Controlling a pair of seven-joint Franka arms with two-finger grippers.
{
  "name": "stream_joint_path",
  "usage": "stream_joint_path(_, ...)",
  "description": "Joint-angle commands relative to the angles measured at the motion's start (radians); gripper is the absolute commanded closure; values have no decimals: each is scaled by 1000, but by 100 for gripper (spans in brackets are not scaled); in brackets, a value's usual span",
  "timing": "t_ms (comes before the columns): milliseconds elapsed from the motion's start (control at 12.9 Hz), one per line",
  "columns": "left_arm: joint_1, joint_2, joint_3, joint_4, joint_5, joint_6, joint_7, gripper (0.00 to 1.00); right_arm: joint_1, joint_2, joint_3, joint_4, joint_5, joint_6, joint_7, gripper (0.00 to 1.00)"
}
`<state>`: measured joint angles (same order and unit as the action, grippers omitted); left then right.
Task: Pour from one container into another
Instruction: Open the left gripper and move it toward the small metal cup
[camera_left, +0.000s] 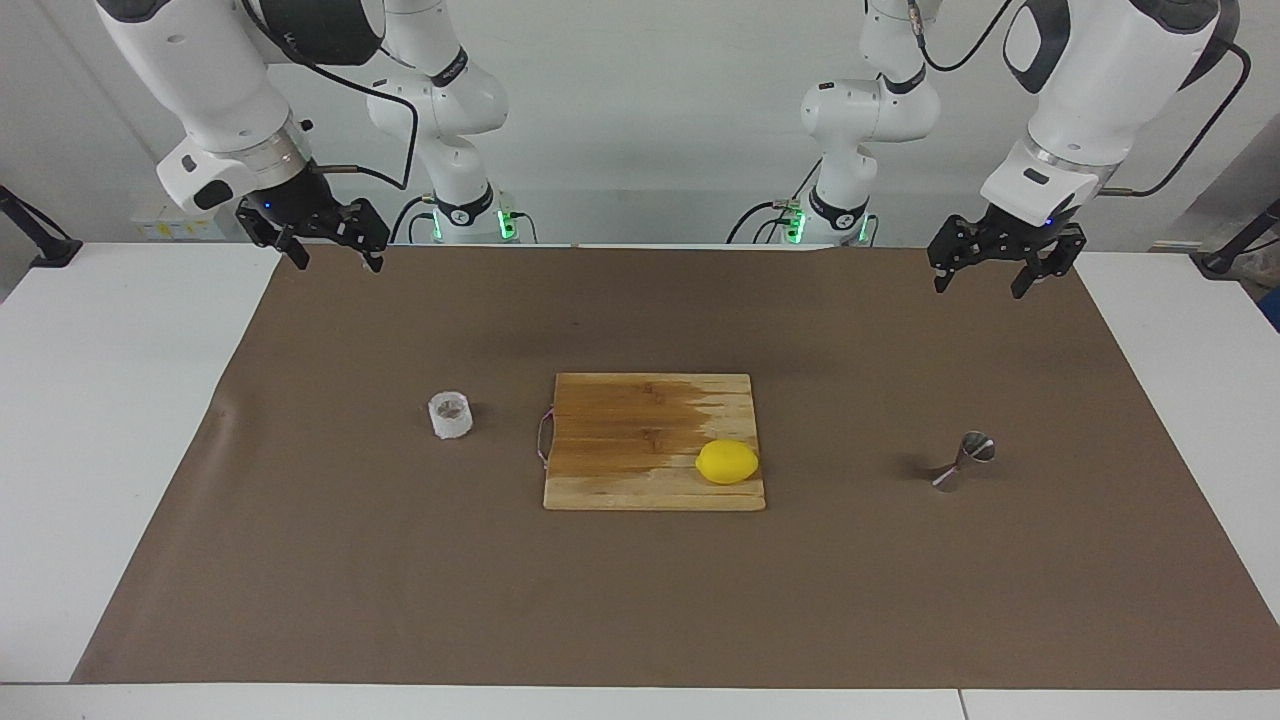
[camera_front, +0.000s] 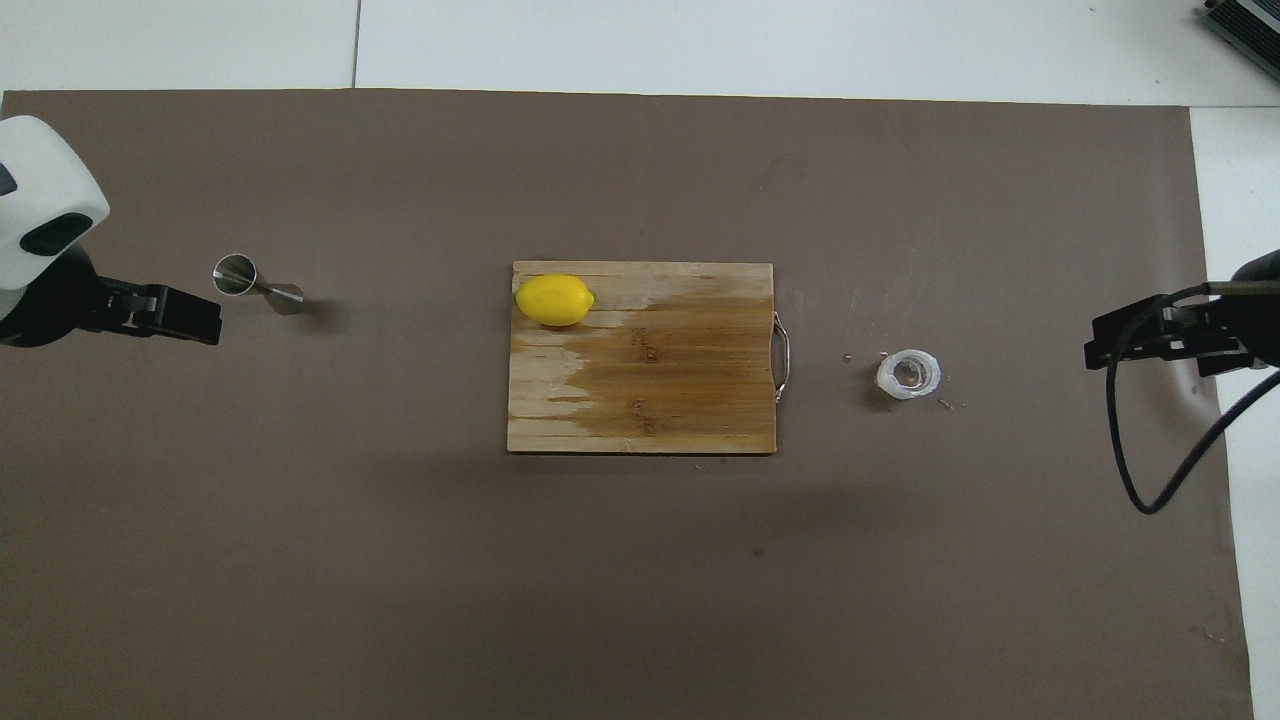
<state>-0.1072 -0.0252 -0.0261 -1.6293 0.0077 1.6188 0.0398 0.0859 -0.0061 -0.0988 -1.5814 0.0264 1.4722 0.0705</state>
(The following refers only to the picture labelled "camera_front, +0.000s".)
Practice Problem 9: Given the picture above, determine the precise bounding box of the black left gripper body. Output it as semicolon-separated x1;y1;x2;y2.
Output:
0;247;106;349

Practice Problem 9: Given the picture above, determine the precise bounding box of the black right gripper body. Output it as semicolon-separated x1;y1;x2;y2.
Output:
1232;250;1280;367

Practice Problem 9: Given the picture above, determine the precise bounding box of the steel double jigger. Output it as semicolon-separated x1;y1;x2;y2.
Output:
212;253;304;316

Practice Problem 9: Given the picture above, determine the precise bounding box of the small white plastic cup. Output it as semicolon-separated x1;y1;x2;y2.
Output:
876;348;942;401

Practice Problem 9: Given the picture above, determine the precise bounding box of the grey black electronic box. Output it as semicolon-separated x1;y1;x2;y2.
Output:
1197;0;1280;83

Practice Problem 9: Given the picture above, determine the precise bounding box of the brown paper table mat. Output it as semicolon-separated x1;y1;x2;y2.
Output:
0;88;1256;720

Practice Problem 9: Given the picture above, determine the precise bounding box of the yellow lemon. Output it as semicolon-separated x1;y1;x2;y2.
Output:
515;274;596;328

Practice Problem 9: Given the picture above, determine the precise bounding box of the wooden cutting board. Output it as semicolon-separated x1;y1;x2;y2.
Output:
507;261;793;456

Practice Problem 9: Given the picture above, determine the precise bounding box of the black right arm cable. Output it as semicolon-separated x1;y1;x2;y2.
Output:
1104;283;1280;516

